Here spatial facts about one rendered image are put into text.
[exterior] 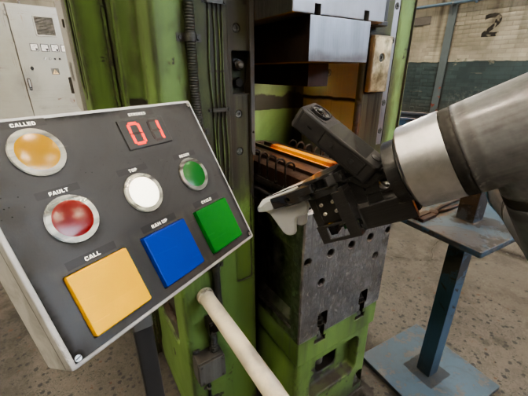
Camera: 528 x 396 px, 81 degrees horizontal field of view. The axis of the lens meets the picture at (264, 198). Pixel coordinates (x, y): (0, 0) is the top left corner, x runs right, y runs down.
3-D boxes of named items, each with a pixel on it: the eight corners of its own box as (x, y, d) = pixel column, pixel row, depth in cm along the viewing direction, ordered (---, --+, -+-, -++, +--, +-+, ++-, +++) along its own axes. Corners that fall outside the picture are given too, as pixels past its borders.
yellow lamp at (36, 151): (66, 170, 36) (56, 133, 35) (17, 177, 34) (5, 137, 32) (65, 163, 39) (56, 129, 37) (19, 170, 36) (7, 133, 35)
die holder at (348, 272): (378, 299, 114) (398, 186, 97) (298, 346, 95) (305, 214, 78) (287, 236, 157) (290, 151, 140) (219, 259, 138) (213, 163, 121)
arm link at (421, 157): (431, 115, 27) (440, 106, 34) (378, 138, 30) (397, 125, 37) (469, 208, 28) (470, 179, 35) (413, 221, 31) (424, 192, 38)
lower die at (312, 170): (352, 189, 94) (354, 162, 91) (301, 203, 84) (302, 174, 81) (273, 159, 127) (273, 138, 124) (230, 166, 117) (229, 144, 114)
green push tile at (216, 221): (243, 234, 55) (225, 196, 55) (216, 253, 49) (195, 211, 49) (236, 236, 57) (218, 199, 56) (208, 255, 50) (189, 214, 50)
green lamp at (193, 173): (211, 185, 53) (209, 161, 51) (185, 191, 50) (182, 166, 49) (203, 181, 55) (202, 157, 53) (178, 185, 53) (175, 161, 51)
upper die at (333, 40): (366, 63, 81) (371, 21, 77) (308, 61, 71) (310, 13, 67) (274, 65, 114) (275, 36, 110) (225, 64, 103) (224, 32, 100)
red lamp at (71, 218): (100, 234, 37) (93, 201, 35) (54, 245, 35) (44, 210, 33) (97, 225, 39) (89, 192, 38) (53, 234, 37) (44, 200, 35)
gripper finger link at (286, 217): (261, 246, 45) (315, 232, 39) (243, 209, 44) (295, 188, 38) (272, 236, 47) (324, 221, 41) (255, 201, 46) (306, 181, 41)
